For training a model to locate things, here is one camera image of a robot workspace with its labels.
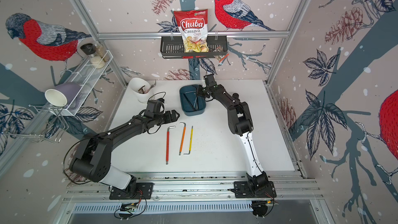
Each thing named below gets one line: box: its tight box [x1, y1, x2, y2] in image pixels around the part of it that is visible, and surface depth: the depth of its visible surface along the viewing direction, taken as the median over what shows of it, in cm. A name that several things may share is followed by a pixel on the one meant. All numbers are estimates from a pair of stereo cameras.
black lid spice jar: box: [80, 43, 106, 69], surface depth 83 cm
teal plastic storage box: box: [179, 84, 207, 117], surface depth 110 cm
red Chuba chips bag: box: [173, 9, 209, 53], surface depth 84 cm
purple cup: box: [45, 82, 82, 107], surface depth 63 cm
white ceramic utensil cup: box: [129, 77, 154, 104], surface depth 106 cm
